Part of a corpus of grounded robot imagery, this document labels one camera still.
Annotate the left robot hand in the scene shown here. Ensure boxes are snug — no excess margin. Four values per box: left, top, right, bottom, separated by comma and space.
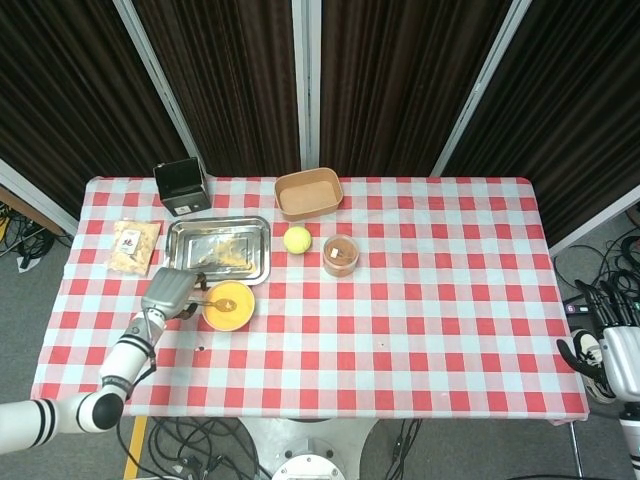
139, 267, 209, 321

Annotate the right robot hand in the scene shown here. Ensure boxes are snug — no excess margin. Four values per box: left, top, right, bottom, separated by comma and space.
556, 279, 640, 402

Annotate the metal spoon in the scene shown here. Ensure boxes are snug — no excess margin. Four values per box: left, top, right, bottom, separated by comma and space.
187, 297, 238, 312

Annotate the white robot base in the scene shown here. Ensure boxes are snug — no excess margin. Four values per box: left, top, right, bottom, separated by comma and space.
238, 417, 377, 480

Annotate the beige bowl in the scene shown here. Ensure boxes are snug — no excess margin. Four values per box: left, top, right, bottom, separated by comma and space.
201, 280, 257, 333

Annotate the black white sneaker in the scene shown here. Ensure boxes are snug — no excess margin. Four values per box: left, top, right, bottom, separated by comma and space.
569, 328, 619, 404

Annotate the clear snack bag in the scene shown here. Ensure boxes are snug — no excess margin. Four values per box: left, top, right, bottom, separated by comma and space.
106, 219, 163, 277

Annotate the steel tray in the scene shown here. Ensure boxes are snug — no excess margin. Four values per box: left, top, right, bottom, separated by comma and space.
165, 215, 272, 286

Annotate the black cardboard box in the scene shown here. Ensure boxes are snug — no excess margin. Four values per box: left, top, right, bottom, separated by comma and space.
152, 156, 211, 217

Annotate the yellow tennis ball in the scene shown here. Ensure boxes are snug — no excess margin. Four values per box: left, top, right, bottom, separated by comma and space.
283, 225, 313, 255

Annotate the brown paper container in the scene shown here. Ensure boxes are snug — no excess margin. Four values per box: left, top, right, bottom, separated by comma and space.
273, 167, 345, 222

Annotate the clear plastic jar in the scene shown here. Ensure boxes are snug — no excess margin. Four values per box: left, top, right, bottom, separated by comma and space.
322, 233, 360, 277

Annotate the red checked tablecloth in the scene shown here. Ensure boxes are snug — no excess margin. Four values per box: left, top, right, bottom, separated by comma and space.
29, 174, 591, 427

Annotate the black cable bundle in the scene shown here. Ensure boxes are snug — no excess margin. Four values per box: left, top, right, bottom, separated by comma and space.
553, 202, 640, 314
0, 199, 71, 274
114, 417, 271, 480

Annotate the white partition post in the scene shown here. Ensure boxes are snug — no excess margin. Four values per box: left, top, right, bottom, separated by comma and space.
0, 158, 80, 237
112, 0, 205, 175
548, 183, 640, 259
429, 0, 527, 177
292, 0, 322, 175

